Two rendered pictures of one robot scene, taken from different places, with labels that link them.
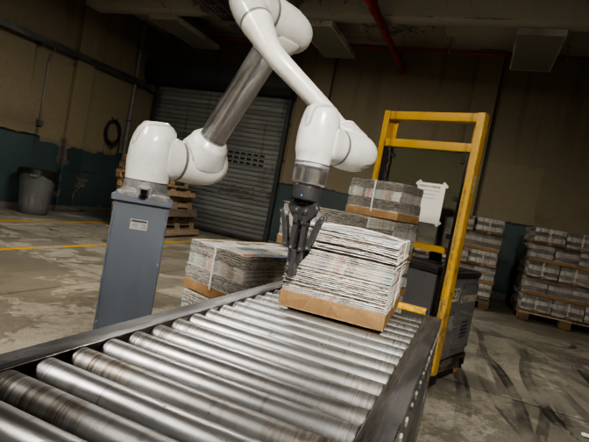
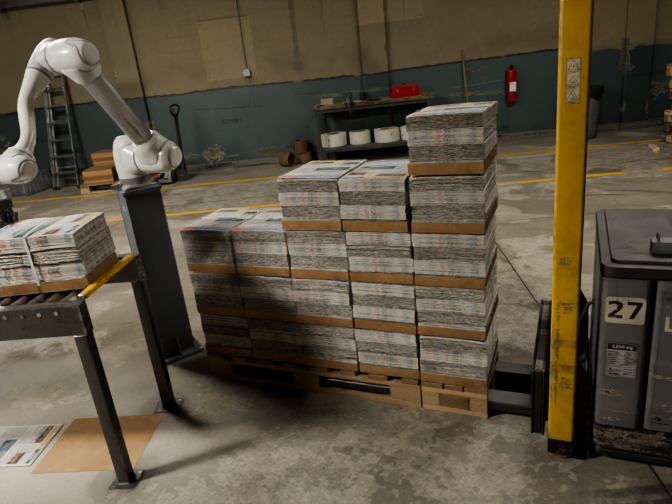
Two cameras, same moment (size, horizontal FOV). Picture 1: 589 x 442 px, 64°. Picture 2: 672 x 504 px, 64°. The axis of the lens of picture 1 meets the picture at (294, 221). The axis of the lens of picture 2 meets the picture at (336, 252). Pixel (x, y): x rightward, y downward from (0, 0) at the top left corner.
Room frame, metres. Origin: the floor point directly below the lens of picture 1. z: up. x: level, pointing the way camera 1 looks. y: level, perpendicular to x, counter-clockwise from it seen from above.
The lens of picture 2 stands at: (1.91, -2.47, 1.51)
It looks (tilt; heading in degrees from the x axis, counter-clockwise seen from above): 19 degrees down; 74
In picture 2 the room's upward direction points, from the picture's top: 7 degrees counter-clockwise
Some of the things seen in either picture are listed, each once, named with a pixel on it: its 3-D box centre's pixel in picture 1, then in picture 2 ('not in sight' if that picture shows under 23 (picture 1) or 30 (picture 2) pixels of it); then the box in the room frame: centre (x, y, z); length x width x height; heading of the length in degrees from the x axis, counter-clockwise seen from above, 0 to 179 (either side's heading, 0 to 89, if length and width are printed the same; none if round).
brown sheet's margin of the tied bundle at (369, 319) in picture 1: (337, 304); (31, 276); (1.28, -0.16, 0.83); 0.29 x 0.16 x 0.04; 72
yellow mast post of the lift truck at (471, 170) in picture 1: (454, 245); (569, 210); (3.10, -1.07, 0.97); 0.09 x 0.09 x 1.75; 49
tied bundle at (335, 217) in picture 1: (322, 230); (326, 194); (2.54, -0.16, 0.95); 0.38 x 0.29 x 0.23; 50
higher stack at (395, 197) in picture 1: (368, 281); (457, 261); (2.99, -0.54, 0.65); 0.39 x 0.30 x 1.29; 49
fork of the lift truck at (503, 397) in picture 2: not in sight; (417, 388); (2.77, -0.51, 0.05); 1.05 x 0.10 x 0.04; 139
